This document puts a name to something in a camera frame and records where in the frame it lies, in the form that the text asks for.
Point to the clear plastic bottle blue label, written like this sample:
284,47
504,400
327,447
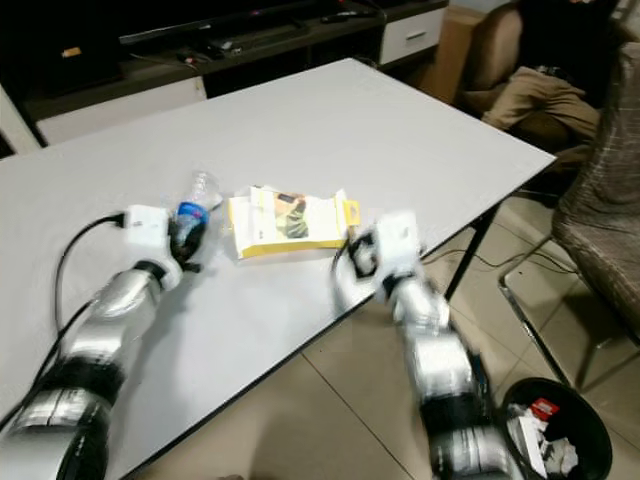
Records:
195,195

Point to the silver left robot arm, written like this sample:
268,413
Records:
105,322

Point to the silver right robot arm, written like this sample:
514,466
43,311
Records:
445,370

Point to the red trash wrapper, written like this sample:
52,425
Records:
546,408

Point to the white crumpled paper trash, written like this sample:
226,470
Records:
530,440

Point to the black round rubbish bin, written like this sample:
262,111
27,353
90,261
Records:
596,440

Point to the yellow and white package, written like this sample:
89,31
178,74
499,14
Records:
290,225

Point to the black table leg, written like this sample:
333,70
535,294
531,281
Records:
470,256

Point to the dark cabinet with white drawers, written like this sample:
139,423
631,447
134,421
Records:
290,50

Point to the seated person in khaki trousers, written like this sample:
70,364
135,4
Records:
540,96

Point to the grey wicker chair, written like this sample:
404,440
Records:
600,220

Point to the brown armchair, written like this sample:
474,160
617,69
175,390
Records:
490,45

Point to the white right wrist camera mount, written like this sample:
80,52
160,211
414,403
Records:
398,245

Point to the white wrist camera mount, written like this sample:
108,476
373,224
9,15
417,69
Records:
148,228
398,245

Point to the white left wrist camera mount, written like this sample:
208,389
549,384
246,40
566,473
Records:
148,228

